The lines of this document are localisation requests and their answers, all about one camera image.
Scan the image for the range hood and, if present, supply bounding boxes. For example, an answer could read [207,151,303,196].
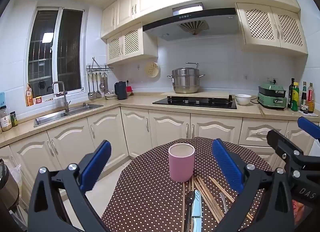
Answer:
[142,2,239,42]

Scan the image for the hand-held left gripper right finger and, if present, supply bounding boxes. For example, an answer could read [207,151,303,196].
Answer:
[212,138,293,232]

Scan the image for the steel sink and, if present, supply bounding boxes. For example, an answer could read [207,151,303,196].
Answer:
[34,102,104,127]

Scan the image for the orange dish soap bottle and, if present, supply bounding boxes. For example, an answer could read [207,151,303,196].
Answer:
[25,83,34,107]

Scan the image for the wide lattice door cabinet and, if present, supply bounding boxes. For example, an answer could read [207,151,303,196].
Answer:
[236,3,308,55]

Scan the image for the cream lower kitchen cabinets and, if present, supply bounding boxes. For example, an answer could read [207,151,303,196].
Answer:
[0,106,318,197]

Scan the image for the dark oil bottle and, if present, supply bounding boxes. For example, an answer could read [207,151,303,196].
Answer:
[287,78,295,109]

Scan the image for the small lattice door cabinet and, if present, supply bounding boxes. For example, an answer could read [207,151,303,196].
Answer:
[106,23,158,65]

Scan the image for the wall utensil rack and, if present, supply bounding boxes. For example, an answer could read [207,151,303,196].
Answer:
[86,57,114,72]

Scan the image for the clear bottle with red label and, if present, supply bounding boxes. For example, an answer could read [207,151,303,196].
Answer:
[307,83,315,114]

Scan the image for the black electric kettle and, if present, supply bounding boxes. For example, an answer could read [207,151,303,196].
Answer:
[114,81,128,100]

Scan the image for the orange packet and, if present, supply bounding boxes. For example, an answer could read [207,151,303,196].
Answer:
[292,198,307,226]

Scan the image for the small dark metal spoon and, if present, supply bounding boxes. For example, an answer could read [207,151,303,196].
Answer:
[185,191,196,226]

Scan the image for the steel rice cooker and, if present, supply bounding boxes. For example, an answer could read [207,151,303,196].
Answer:
[0,158,20,210]

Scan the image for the kitchen window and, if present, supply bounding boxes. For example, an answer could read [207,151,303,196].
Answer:
[27,7,84,97]

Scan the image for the white plastic bag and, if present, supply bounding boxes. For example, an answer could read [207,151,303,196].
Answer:
[11,164,23,190]

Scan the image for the dark sauce bottle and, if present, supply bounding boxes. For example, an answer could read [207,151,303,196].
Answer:
[301,81,308,112]

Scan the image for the hanging steel spatula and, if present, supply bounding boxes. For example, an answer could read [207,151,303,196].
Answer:
[96,72,102,99]

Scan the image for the green bottle with yellow cap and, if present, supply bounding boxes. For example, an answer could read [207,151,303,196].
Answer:
[291,82,300,112]

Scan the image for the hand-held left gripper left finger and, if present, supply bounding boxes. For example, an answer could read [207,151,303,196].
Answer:
[27,140,113,232]

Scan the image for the black glass cooktop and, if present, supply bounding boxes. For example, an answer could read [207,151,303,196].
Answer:
[152,96,237,109]

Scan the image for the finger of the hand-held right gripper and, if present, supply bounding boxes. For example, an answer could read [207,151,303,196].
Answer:
[297,116,320,140]
[266,129,320,173]

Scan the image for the brown polka dot tablecloth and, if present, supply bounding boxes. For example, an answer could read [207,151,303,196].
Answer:
[101,137,275,232]

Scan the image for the light blue knife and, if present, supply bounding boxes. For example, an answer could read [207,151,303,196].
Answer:
[192,189,203,232]

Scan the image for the steel faucet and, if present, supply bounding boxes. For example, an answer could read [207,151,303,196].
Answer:
[52,81,71,112]

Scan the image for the wooden board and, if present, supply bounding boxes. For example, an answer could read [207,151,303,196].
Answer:
[160,91,230,99]

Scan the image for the clear jar with white label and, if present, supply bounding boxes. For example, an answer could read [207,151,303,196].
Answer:
[0,106,12,132]

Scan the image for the pink cup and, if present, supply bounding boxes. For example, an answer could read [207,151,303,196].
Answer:
[168,143,195,183]

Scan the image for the stainless steel steamer pot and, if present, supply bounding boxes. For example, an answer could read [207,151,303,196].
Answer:
[167,62,205,94]

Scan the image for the pile of wooden chopsticks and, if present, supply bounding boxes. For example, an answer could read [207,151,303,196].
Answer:
[181,176,254,232]

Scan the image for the green electric multi cooker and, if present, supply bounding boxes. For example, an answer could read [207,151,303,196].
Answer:
[257,78,287,110]

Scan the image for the white bowl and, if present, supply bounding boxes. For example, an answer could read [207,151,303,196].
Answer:
[235,94,252,106]

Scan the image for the shiny metal spoon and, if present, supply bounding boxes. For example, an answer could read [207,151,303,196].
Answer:
[219,192,228,214]

